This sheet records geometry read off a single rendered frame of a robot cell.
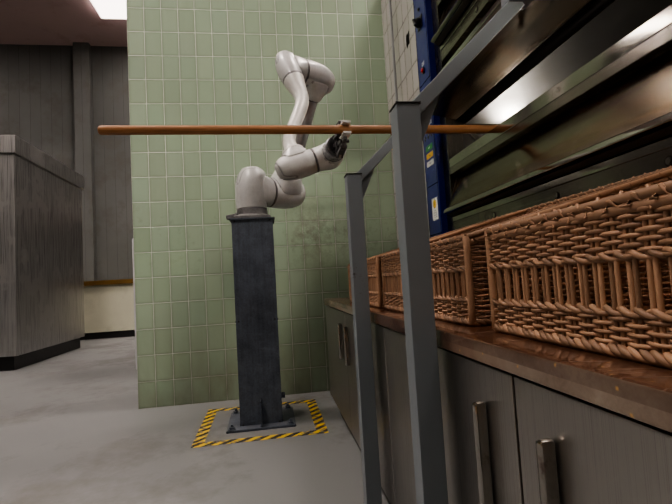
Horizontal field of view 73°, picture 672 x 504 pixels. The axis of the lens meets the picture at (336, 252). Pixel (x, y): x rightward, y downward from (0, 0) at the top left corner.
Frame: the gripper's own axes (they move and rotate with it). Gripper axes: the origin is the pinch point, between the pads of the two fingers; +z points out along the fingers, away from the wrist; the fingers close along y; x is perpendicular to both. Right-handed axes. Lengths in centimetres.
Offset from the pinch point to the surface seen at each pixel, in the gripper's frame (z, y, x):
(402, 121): 84, 27, 8
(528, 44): 29, -17, -54
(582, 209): 112, 46, -1
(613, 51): 63, 3, -52
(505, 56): 20, -18, -51
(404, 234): 84, 45, 9
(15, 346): -322, 99, 263
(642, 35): 71, 4, -52
